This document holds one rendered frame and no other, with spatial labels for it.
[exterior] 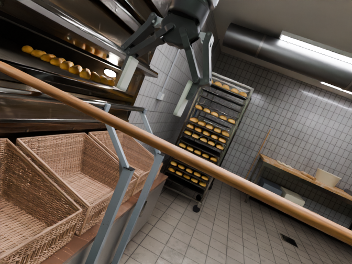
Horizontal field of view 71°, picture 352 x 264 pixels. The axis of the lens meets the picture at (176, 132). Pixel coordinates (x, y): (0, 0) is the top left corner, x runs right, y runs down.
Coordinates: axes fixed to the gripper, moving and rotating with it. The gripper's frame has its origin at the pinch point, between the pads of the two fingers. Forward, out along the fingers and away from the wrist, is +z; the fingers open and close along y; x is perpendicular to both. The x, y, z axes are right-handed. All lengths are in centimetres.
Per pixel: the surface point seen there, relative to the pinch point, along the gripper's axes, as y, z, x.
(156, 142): 0.2, 9.9, 13.9
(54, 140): -76, 45, 68
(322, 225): 42.4, 9.6, 17.5
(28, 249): -25, 60, 18
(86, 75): -101, 5, 100
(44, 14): -62, -11, 23
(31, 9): -62, -10, 17
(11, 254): -24, 58, 10
